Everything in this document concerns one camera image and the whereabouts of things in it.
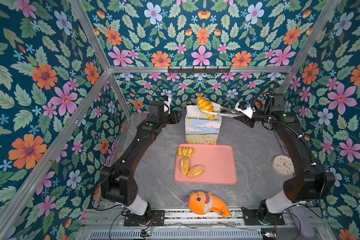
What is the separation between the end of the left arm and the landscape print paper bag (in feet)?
→ 0.31

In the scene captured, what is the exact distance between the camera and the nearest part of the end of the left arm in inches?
24.3

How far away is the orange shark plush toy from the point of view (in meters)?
0.70

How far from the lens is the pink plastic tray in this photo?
0.88 metres

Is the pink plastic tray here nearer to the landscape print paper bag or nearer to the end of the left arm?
the landscape print paper bag

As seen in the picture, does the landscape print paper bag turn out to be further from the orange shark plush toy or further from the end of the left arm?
the orange shark plush toy
